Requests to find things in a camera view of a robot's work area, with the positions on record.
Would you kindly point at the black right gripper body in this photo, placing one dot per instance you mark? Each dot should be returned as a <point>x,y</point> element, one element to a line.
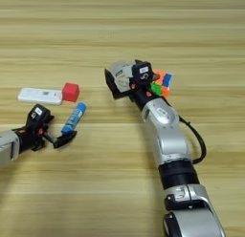
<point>143,96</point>

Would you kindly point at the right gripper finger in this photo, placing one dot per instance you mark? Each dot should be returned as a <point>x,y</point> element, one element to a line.
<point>111,84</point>
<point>155,76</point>

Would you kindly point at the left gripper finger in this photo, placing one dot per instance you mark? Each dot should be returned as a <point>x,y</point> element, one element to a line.
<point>65,139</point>

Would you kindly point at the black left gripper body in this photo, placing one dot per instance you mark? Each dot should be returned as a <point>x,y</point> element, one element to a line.
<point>27,137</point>

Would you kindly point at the clear tape roll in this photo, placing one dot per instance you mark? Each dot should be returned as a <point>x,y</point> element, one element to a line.
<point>122,74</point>

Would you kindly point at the blue white glue stick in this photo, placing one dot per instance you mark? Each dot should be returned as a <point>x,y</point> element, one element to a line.
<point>74,118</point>

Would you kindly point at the white rectangular box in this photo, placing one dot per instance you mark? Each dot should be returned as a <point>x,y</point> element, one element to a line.
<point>40,96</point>

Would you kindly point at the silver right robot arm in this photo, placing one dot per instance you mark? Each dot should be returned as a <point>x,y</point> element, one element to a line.
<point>166,135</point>

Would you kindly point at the right gripper small black box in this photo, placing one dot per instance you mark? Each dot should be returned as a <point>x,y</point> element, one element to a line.
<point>143,73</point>

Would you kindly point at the gripper small black box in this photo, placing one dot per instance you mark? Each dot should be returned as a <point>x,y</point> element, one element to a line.
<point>143,73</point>
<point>38,113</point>

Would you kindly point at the colourful puzzle cube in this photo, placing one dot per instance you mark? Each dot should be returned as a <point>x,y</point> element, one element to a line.
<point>164,87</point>

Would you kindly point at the left gripper small black box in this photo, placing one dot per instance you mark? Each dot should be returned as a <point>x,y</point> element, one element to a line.
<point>38,113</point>

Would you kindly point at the red cube block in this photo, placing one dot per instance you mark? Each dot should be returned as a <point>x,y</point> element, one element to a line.
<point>71,92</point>

